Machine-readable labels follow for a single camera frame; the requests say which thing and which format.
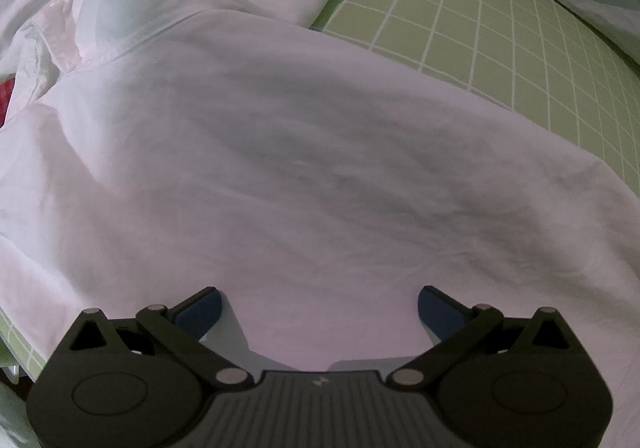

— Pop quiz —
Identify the white shirt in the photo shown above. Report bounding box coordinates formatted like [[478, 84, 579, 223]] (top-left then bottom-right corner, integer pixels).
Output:
[[0, 0, 640, 375]]

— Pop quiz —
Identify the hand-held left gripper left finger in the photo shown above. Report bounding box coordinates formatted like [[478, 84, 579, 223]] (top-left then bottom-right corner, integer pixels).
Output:
[[65, 285, 253, 389]]

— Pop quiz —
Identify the white bedding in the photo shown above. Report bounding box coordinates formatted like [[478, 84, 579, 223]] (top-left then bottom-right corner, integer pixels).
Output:
[[520, 0, 640, 66]]

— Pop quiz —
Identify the red cloth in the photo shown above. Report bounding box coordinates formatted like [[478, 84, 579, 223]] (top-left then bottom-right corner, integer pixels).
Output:
[[0, 78, 16, 127]]

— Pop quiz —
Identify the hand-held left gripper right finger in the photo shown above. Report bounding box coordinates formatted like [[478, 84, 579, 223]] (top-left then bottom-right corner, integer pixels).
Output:
[[389, 284, 577, 390]]

